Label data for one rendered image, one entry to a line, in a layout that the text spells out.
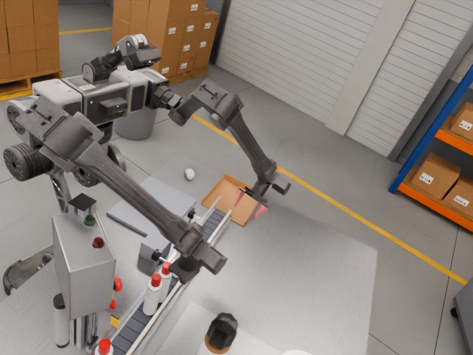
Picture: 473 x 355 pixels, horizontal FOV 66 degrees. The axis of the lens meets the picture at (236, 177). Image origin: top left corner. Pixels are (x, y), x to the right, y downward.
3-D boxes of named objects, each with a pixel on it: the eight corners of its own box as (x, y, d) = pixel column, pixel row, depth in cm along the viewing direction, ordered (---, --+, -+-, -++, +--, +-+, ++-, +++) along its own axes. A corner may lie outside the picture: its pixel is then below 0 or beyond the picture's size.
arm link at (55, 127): (38, 79, 71) (-2, 115, 69) (93, 124, 73) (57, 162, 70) (77, 134, 114) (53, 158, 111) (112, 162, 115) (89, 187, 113)
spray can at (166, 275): (161, 306, 139) (169, 273, 127) (150, 299, 139) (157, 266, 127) (168, 296, 143) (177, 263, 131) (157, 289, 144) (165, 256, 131)
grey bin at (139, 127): (132, 148, 356) (139, 91, 320) (101, 125, 371) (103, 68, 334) (165, 134, 391) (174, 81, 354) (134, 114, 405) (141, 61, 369)
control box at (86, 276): (69, 322, 85) (68, 272, 74) (53, 265, 95) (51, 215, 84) (112, 307, 91) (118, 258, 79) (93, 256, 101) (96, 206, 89)
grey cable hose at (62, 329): (62, 351, 99) (61, 308, 87) (52, 344, 100) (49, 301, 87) (72, 339, 102) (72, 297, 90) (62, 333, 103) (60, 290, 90)
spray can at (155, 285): (151, 318, 134) (159, 286, 122) (139, 311, 135) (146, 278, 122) (159, 308, 138) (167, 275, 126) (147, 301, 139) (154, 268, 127)
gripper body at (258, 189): (262, 203, 144) (273, 187, 144) (242, 189, 147) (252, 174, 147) (265, 204, 150) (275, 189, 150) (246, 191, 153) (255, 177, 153)
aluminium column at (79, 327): (80, 350, 123) (83, 210, 84) (70, 343, 124) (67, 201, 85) (89, 339, 127) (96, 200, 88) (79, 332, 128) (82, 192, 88)
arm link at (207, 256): (192, 219, 94) (171, 246, 92) (227, 244, 90) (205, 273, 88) (200, 231, 105) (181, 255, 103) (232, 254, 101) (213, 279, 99)
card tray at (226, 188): (243, 227, 192) (246, 221, 189) (200, 205, 196) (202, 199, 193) (262, 197, 215) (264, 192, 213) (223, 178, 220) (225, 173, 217)
